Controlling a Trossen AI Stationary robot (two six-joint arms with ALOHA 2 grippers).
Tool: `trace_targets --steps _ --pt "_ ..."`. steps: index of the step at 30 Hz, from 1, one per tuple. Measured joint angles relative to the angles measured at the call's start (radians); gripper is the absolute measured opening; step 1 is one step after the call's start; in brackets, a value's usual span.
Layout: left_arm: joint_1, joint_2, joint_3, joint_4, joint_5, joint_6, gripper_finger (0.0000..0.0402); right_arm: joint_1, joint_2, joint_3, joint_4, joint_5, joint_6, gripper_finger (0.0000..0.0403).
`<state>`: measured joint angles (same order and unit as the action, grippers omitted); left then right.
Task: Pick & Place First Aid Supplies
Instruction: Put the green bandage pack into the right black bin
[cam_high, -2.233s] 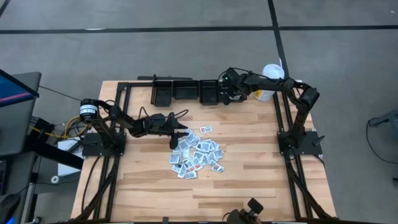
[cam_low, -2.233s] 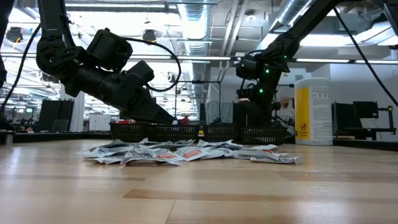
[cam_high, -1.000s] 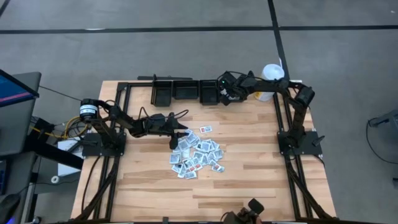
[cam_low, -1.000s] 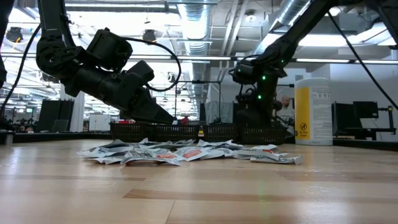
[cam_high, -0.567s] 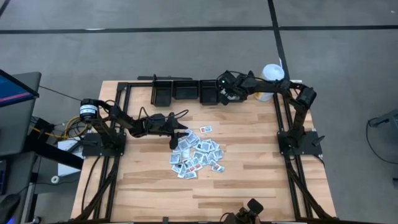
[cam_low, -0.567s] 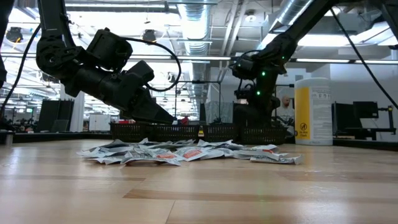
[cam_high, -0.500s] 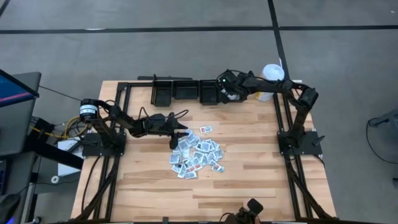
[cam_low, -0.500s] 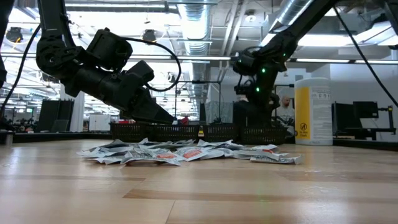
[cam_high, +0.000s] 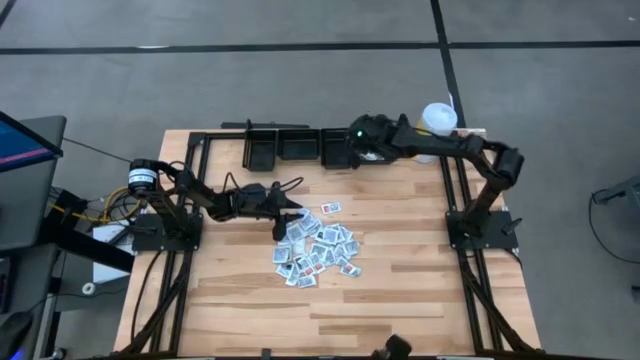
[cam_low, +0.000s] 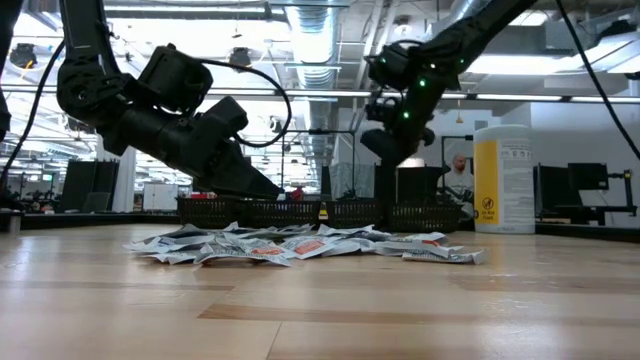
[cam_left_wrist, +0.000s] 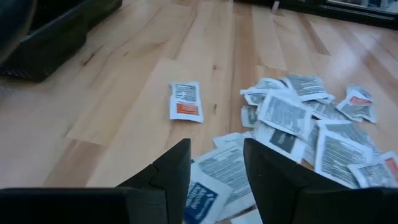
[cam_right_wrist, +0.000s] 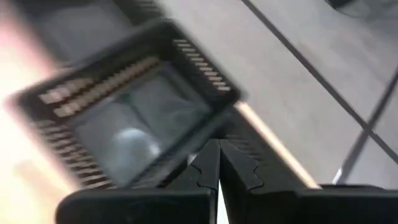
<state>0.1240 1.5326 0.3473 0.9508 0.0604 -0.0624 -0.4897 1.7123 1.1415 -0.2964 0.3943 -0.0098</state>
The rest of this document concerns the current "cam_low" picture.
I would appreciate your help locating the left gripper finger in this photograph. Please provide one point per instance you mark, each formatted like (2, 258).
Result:
(250, 175)
(240, 190)

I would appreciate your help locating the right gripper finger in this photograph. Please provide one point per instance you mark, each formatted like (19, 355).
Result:
(387, 180)

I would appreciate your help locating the white printed first aid packet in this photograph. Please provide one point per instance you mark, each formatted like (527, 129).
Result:
(250, 232)
(187, 231)
(240, 257)
(350, 246)
(445, 257)
(425, 236)
(172, 257)
(160, 245)

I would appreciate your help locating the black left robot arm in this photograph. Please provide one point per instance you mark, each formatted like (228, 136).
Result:
(90, 90)

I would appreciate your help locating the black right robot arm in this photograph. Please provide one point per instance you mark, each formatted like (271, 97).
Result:
(475, 30)

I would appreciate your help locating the black monitor on arm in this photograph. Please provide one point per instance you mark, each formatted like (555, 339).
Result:
(587, 176)

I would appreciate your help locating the black partition screen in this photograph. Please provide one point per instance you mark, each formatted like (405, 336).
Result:
(420, 182)

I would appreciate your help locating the black mesh basket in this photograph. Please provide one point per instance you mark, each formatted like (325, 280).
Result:
(352, 214)
(285, 214)
(212, 215)
(422, 217)

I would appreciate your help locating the small red object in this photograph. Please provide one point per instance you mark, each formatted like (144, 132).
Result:
(298, 193)

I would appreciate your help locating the white board panel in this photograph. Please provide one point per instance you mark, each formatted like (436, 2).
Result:
(160, 196)

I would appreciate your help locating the white room pillar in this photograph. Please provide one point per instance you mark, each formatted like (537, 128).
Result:
(125, 190)

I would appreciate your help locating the person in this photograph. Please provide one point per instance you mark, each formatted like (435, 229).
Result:
(457, 180)

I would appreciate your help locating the ceiling light strip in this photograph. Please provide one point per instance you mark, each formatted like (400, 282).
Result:
(325, 93)
(520, 97)

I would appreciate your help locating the black tall cabinet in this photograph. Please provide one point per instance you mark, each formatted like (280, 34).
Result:
(90, 185)

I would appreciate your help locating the black ceiling spotlight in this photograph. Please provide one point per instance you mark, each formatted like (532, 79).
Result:
(240, 59)

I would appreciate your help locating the white yellow wipes canister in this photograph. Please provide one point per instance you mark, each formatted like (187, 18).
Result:
(505, 200)

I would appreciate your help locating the black workstation rig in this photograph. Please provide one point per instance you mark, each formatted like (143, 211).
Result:
(550, 187)

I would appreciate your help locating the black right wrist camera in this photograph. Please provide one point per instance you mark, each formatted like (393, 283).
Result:
(382, 109)

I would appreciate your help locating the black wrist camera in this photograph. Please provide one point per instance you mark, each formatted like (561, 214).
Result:
(222, 120)
(382, 109)

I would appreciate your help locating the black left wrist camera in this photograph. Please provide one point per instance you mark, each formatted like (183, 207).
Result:
(222, 120)

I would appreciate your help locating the black metal stand frame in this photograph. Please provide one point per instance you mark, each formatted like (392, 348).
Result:
(457, 136)

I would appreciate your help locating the silver ribbed ventilation duct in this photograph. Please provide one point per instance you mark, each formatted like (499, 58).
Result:
(312, 40)

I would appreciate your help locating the grey metal post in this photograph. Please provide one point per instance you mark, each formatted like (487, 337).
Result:
(10, 221)

